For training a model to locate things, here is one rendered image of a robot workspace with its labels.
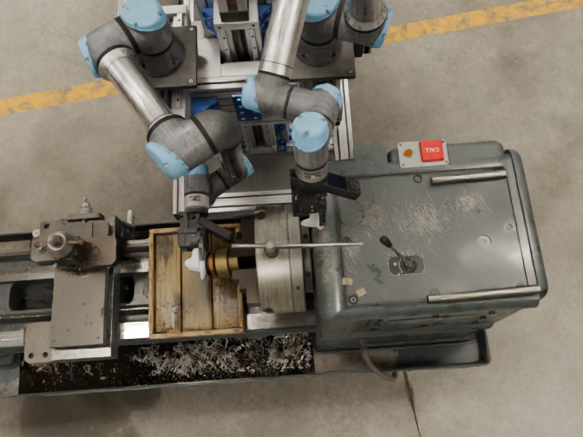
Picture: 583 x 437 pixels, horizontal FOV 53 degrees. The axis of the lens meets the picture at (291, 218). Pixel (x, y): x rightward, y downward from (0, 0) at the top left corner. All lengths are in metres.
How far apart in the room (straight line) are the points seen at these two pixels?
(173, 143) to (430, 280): 0.74
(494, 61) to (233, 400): 2.19
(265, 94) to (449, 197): 0.60
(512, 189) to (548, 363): 1.40
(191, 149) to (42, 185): 1.84
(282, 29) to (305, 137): 0.26
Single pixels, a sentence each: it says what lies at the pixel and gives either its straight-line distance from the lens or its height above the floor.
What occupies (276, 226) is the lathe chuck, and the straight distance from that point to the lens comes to 1.59.
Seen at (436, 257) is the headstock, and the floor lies 1.25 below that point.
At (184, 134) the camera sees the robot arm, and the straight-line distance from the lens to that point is 1.51.
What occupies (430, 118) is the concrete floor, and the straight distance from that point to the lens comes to 3.17.
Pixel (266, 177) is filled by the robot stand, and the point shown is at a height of 0.21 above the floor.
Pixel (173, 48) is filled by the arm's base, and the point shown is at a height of 1.23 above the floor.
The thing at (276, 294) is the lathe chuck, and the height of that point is 1.18.
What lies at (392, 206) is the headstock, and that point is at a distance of 1.59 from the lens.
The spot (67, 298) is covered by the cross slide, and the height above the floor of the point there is 0.97.
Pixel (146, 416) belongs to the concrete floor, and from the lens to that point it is 2.84.
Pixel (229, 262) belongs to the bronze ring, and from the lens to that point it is 1.70.
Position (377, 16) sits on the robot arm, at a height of 1.42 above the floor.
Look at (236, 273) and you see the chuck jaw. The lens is 1.70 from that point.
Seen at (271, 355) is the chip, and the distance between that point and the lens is 2.13.
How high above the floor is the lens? 2.74
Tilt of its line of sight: 71 degrees down
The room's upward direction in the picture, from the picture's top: 7 degrees counter-clockwise
